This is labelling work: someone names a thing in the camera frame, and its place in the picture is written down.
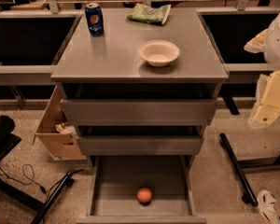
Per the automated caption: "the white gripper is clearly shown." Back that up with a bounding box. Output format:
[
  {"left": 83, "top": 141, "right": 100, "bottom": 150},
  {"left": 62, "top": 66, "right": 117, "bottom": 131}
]
[{"left": 244, "top": 29, "right": 280, "bottom": 129}]

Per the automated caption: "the orange fruit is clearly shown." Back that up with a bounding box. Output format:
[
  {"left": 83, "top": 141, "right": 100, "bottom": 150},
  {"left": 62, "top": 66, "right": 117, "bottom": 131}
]
[{"left": 137, "top": 187, "right": 152, "bottom": 203}]

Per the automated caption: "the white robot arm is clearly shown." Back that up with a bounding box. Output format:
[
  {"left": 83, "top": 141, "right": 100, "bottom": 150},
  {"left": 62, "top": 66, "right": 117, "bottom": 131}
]
[{"left": 244, "top": 13, "right": 280, "bottom": 129}]

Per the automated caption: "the grey drawer cabinet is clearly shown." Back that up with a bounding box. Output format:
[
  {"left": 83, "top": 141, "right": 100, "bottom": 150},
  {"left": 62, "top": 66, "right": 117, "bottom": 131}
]
[{"left": 51, "top": 8, "right": 229, "bottom": 158}]

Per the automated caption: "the grey top drawer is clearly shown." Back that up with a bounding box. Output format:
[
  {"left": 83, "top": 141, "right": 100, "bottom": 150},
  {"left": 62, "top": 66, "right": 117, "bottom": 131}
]
[{"left": 61, "top": 99, "right": 216, "bottom": 126}]

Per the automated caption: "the grey drawer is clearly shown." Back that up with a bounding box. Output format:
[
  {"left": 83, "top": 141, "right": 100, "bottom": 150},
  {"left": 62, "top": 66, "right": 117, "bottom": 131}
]
[
  {"left": 77, "top": 136, "right": 203, "bottom": 156},
  {"left": 61, "top": 99, "right": 216, "bottom": 126},
  {"left": 76, "top": 156, "right": 206, "bottom": 224}
]

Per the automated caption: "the grey middle drawer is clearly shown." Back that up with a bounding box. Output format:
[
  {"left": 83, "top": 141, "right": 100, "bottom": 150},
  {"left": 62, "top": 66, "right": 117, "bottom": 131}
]
[{"left": 77, "top": 136, "right": 203, "bottom": 156}]

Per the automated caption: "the grey bottom drawer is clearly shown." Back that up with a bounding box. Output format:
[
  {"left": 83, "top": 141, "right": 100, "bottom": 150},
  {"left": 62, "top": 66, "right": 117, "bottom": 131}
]
[{"left": 76, "top": 156, "right": 206, "bottom": 224}]

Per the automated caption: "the white paper bowl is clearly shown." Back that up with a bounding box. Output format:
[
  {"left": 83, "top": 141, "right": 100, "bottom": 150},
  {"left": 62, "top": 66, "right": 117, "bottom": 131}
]
[{"left": 138, "top": 40, "right": 180, "bottom": 67}]

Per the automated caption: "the green chip bag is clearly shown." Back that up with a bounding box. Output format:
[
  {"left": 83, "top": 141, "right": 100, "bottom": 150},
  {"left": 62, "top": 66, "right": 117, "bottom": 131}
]
[{"left": 126, "top": 4, "right": 171, "bottom": 25}]

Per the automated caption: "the white sneaker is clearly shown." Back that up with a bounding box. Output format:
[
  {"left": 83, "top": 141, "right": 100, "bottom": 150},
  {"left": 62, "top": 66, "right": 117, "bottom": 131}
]
[{"left": 257, "top": 189, "right": 280, "bottom": 224}]

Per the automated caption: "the blue soda can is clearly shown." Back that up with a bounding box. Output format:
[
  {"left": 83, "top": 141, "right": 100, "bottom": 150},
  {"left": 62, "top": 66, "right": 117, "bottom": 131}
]
[{"left": 85, "top": 3, "right": 105, "bottom": 36}]

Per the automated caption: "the crumpled paper in box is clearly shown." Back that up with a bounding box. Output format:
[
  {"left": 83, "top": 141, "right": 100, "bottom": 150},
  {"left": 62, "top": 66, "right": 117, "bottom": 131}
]
[{"left": 55, "top": 122, "right": 76, "bottom": 134}]

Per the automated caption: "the cardboard box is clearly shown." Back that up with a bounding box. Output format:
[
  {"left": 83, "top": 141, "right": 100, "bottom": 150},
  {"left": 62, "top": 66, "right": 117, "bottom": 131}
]
[{"left": 35, "top": 88, "right": 86, "bottom": 161}]

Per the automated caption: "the black floor stand leg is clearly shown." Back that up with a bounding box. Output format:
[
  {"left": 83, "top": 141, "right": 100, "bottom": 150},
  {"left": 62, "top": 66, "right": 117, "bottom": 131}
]
[{"left": 31, "top": 169, "right": 81, "bottom": 224}]

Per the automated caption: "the black chair base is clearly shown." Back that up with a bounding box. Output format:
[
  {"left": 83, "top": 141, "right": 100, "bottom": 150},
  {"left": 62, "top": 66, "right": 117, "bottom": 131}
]
[{"left": 0, "top": 116, "right": 44, "bottom": 212}]

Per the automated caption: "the black cable on floor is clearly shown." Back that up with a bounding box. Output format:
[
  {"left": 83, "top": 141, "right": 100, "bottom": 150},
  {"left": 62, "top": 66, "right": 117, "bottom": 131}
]
[{"left": 0, "top": 163, "right": 48, "bottom": 194}]

